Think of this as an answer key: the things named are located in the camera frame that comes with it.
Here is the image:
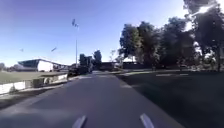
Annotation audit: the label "dark low building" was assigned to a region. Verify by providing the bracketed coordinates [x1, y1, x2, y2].
[99, 61, 148, 71]

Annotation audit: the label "distant dark trees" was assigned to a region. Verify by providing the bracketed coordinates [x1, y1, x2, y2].
[78, 49, 103, 68]

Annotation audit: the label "grey paved path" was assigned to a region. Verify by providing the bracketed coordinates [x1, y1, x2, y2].
[0, 70, 188, 128]

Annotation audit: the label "dark bushes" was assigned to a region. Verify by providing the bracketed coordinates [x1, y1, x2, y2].
[67, 64, 94, 78]

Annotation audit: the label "tall floodlight pole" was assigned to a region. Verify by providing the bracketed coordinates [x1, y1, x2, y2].
[71, 18, 80, 69]

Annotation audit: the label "group of tall trees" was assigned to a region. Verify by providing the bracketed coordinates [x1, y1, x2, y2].
[118, 0, 224, 73]

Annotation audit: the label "robot's own part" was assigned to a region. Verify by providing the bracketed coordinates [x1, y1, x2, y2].
[139, 113, 156, 128]
[71, 115, 88, 128]

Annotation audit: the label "white building with dark roof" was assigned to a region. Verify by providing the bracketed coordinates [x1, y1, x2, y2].
[14, 58, 69, 73]

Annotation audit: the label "grass verge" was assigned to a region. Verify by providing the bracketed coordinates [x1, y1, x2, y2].
[114, 69, 224, 128]

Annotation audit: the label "grass field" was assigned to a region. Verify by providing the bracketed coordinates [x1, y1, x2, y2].
[0, 70, 68, 85]

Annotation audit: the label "low white wall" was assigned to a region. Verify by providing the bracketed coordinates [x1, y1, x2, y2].
[0, 73, 69, 95]

